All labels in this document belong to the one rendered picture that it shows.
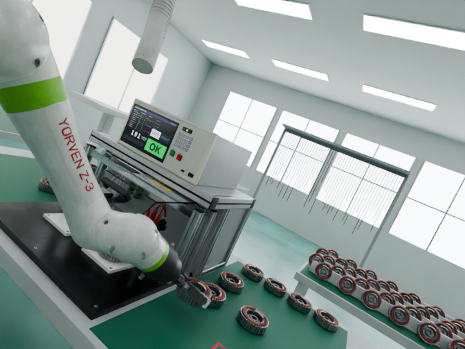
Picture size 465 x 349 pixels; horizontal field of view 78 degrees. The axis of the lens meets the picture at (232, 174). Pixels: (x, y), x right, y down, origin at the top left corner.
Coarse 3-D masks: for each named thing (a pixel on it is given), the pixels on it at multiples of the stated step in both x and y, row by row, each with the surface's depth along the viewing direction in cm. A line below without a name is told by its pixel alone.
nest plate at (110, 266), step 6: (84, 252) 96; (90, 252) 96; (96, 252) 98; (96, 258) 94; (102, 258) 96; (102, 264) 93; (108, 264) 94; (114, 264) 96; (120, 264) 97; (126, 264) 99; (108, 270) 91; (114, 270) 93; (120, 270) 96
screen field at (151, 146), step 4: (148, 140) 116; (152, 140) 115; (148, 144) 116; (152, 144) 115; (156, 144) 114; (160, 144) 113; (144, 148) 116; (148, 148) 116; (152, 148) 115; (156, 148) 114; (160, 148) 113; (164, 148) 112; (152, 152) 115; (156, 152) 114; (160, 152) 113; (164, 152) 112; (160, 156) 113
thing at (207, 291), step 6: (192, 282) 93; (198, 282) 94; (198, 288) 93; (204, 288) 91; (180, 294) 86; (186, 294) 85; (210, 294) 90; (186, 300) 85; (192, 300) 84; (198, 306) 85
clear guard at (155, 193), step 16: (96, 176) 90; (112, 176) 90; (128, 176) 97; (144, 176) 107; (112, 192) 86; (144, 192) 87; (160, 192) 95; (176, 192) 105; (128, 208) 81; (144, 208) 81
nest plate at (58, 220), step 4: (44, 216) 107; (48, 216) 107; (52, 216) 108; (56, 216) 109; (60, 216) 111; (48, 220) 106; (52, 220) 105; (56, 220) 106; (60, 220) 108; (64, 220) 109; (52, 224) 105; (56, 224) 104; (60, 224) 105; (64, 224) 106; (56, 228) 103; (60, 228) 103; (64, 228) 104; (68, 228) 105; (64, 232) 101; (68, 232) 102
